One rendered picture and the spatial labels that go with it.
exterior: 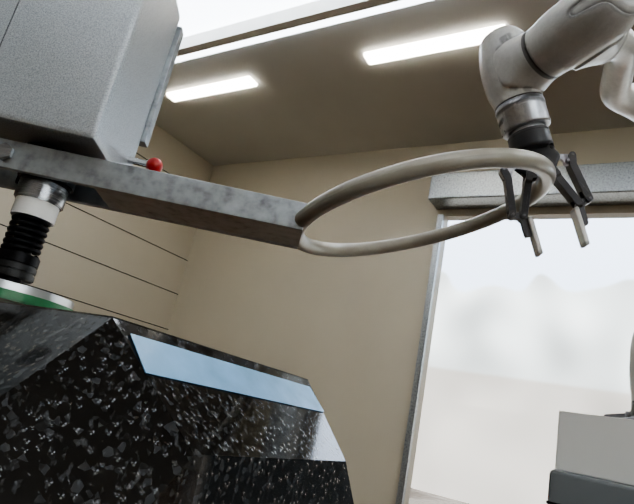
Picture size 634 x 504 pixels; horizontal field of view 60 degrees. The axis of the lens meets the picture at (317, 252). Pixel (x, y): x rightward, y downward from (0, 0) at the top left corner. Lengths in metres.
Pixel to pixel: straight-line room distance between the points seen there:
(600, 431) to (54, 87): 1.15
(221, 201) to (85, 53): 0.33
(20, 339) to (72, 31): 0.68
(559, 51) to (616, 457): 0.74
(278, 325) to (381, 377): 1.50
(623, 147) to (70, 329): 5.82
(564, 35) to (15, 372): 0.91
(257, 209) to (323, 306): 5.45
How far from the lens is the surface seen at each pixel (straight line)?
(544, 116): 1.09
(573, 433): 1.22
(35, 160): 1.02
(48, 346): 0.45
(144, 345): 0.46
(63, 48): 1.05
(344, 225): 6.58
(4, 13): 1.13
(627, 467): 1.21
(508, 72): 1.10
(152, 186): 0.96
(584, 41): 1.04
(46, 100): 1.01
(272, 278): 6.88
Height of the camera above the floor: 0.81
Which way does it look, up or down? 16 degrees up
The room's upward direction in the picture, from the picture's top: 12 degrees clockwise
